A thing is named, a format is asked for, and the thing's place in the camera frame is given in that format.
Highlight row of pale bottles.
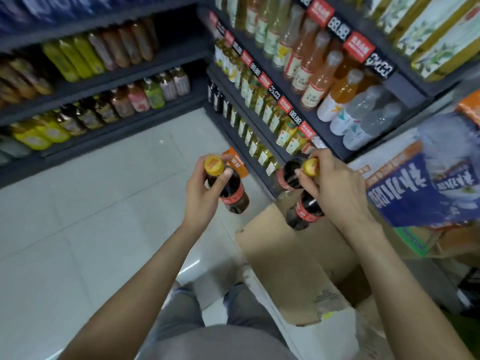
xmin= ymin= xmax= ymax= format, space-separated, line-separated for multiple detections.
xmin=0 ymin=134 xmax=32 ymax=166

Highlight person's right hand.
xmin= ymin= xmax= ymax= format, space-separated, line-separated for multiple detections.
xmin=294 ymin=148 xmax=371 ymax=232

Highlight row of orange and clear bottles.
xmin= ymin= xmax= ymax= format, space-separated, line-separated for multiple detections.
xmin=215 ymin=0 xmax=403 ymax=151

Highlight row of blue packets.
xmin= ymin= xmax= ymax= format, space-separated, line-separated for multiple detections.
xmin=0 ymin=0 xmax=167 ymax=32

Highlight person's left hand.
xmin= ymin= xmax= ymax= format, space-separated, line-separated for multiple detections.
xmin=182 ymin=154 xmax=235 ymax=232

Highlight open brown cardboard box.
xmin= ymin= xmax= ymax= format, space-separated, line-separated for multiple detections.
xmin=234 ymin=191 xmax=398 ymax=360

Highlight blue and orange wrapped pack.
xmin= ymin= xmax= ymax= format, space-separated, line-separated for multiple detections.
xmin=364 ymin=90 xmax=480 ymax=230

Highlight row of yellow and brown bottles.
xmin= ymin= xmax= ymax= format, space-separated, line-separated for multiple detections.
xmin=0 ymin=16 xmax=161 ymax=107

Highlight person's grey trousers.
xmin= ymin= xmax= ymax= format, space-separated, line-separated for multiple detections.
xmin=138 ymin=282 xmax=298 ymax=360

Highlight person's left forearm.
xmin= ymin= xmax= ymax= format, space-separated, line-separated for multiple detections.
xmin=58 ymin=222 xmax=219 ymax=360

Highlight small orange printed carton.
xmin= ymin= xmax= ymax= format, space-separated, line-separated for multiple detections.
xmin=223 ymin=147 xmax=250 ymax=180

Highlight dark drink bottle red label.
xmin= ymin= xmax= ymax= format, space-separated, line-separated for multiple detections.
xmin=285 ymin=191 xmax=325 ymax=231

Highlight row of yellow label bottles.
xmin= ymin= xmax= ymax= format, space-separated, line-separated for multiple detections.
xmin=214 ymin=37 xmax=320 ymax=156

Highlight dark drink bottle yellow cap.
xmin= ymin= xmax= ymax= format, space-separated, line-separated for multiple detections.
xmin=203 ymin=155 xmax=250 ymax=215
xmin=276 ymin=157 xmax=320 ymax=192

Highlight row of small dark bottles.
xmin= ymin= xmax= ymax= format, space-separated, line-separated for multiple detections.
xmin=207 ymin=80 xmax=283 ymax=177

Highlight row of red price tags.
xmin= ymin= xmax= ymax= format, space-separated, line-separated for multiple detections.
xmin=208 ymin=11 xmax=328 ymax=151
xmin=295 ymin=0 xmax=397 ymax=80

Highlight dark shelf unit with tags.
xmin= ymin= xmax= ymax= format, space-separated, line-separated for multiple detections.
xmin=196 ymin=0 xmax=480 ymax=201

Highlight cardboard carton with green print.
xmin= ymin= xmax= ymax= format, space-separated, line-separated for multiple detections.
xmin=393 ymin=224 xmax=480 ymax=271

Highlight row of mixed colour bottles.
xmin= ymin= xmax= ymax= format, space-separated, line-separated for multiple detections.
xmin=0 ymin=66 xmax=191 ymax=151

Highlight person's right forearm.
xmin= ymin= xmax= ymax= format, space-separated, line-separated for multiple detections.
xmin=342 ymin=213 xmax=476 ymax=360

